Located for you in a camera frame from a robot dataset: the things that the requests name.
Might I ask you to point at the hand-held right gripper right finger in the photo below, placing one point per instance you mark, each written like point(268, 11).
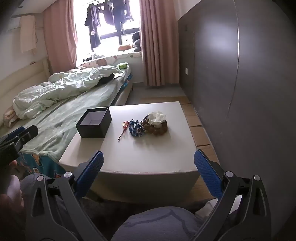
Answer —
point(207, 171)

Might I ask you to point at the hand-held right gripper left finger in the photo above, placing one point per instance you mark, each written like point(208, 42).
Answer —
point(92, 169)

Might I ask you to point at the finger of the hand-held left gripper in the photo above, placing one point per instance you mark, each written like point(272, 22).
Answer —
point(30, 134)
point(17, 131)

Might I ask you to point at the black jewelry box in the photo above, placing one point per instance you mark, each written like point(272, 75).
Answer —
point(92, 129)

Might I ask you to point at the pink patterned pillow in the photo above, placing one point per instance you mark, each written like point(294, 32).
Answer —
point(9, 117)

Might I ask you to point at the mattress with teal printed side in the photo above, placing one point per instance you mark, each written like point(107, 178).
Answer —
point(37, 165)

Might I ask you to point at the cream headboard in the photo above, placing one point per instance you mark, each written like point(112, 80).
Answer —
point(20, 78)

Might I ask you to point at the white low table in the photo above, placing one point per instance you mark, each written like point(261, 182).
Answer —
point(143, 153)

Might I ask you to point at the light green duvet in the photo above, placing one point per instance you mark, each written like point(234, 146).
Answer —
point(69, 85)

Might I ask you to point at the person's right leg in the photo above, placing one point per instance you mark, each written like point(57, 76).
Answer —
point(157, 224)

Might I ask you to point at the black item on bed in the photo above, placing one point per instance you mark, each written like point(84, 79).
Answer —
point(106, 79)

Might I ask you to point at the dark grey wardrobe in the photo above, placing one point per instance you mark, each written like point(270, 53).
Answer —
point(219, 69)

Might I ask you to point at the patterned window seat cushion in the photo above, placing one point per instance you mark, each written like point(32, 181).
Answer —
point(104, 60)

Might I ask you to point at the green packet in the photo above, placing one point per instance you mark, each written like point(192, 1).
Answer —
point(122, 66)

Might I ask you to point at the orange plush toy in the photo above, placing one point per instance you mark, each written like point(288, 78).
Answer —
point(124, 47)

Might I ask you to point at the dark plush toy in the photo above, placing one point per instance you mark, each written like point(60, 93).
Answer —
point(137, 40)

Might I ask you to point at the dark hanging clothes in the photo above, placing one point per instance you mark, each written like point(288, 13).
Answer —
point(115, 14)

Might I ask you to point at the white wall socket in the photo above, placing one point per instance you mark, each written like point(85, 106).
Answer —
point(186, 70)

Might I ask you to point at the dark window frame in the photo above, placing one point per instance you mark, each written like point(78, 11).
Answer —
point(115, 34)

